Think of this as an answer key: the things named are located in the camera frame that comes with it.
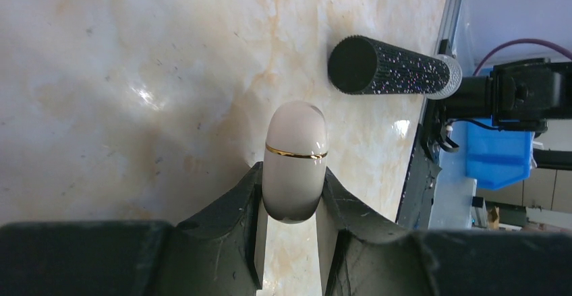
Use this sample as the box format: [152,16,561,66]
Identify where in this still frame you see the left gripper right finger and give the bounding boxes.
[316,171,571,295]

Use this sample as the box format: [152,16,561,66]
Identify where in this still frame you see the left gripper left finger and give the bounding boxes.
[1,162,266,295]

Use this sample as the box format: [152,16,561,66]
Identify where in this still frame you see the black microphone grey head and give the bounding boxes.
[327,35,463,100]

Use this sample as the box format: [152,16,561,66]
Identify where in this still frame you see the blue plastic bin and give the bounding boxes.
[460,73,533,190]

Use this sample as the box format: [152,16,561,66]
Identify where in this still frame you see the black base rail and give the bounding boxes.
[396,0,462,229]

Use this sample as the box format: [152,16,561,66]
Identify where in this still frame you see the white earbud charging case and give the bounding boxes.
[262,101,329,223]

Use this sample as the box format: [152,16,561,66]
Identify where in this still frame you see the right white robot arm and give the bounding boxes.
[440,59,571,133]

